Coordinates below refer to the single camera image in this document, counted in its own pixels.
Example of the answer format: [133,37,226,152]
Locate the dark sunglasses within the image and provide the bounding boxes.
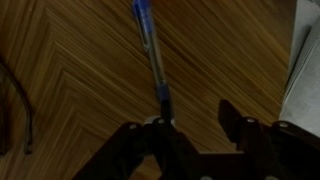
[0,59,35,158]

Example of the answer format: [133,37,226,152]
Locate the long grey cushion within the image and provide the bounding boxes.
[279,0,320,138]

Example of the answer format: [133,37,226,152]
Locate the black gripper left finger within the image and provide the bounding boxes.
[71,99,202,180]

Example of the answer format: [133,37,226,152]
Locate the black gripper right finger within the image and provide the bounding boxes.
[217,98,320,180]

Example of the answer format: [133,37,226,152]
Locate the wooden table black legs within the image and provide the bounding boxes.
[0,0,298,180]

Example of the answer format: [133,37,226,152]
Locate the blue ballpoint pen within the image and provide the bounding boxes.
[131,0,175,126]

